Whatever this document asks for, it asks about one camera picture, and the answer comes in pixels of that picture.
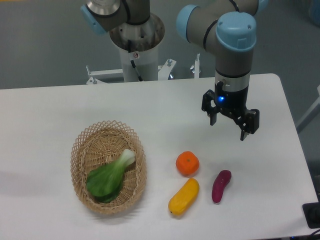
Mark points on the woven wicker basket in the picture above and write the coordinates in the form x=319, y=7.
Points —
x=100, y=144

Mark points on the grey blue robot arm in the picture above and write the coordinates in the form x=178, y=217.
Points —
x=225, y=28

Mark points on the white table leg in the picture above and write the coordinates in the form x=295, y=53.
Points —
x=310, y=114

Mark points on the yellow mango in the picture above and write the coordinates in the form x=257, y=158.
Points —
x=184, y=198

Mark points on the purple sweet potato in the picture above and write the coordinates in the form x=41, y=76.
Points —
x=219, y=185

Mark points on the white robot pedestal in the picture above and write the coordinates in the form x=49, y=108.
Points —
x=138, y=48

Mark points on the green bok choy vegetable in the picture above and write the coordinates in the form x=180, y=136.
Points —
x=106, y=181

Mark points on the white metal base frame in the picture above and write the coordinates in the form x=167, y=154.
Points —
x=164, y=72

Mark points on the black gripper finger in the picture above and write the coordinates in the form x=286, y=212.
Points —
x=207, y=107
x=248, y=120

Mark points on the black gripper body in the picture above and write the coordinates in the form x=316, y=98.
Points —
x=230, y=103

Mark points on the black device at edge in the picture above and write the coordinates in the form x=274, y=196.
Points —
x=312, y=214

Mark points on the orange tangerine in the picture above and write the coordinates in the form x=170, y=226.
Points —
x=187, y=163

